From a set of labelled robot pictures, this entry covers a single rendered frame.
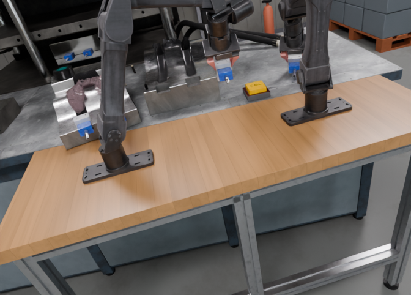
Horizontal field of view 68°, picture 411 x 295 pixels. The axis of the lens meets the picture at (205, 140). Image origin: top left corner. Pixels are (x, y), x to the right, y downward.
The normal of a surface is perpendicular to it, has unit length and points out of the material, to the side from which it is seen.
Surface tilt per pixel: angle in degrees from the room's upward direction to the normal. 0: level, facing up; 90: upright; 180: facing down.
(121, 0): 90
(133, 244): 90
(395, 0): 90
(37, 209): 0
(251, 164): 0
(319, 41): 97
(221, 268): 0
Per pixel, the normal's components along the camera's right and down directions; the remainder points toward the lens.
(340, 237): -0.18, -0.82
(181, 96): 0.12, 0.53
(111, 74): 0.40, 0.43
